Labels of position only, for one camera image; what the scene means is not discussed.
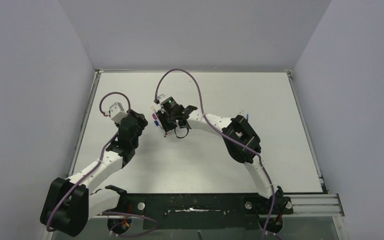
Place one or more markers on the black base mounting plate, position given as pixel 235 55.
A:
pixel 202 211

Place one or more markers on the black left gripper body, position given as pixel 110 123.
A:
pixel 139 120

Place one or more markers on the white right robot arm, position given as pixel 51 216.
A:
pixel 241 140

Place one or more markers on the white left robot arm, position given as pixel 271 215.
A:
pixel 68 207

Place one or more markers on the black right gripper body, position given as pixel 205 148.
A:
pixel 160 118

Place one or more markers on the aluminium rail frame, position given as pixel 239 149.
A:
pixel 316 205

